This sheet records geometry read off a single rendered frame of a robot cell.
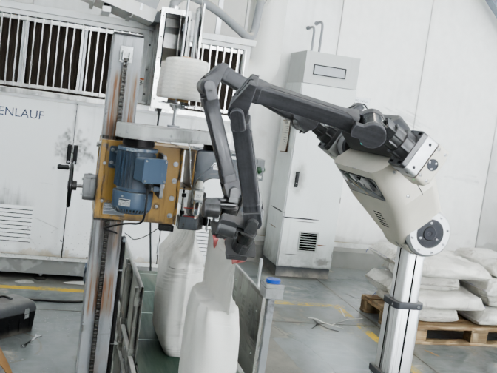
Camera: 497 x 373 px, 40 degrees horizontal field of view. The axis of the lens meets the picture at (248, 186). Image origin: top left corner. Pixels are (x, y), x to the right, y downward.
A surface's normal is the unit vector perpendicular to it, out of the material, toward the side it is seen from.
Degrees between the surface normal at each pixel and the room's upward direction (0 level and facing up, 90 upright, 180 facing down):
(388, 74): 90
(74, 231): 90
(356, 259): 90
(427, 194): 115
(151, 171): 90
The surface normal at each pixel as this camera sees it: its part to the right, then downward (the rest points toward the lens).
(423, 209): 0.49, 0.57
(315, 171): 0.25, 0.14
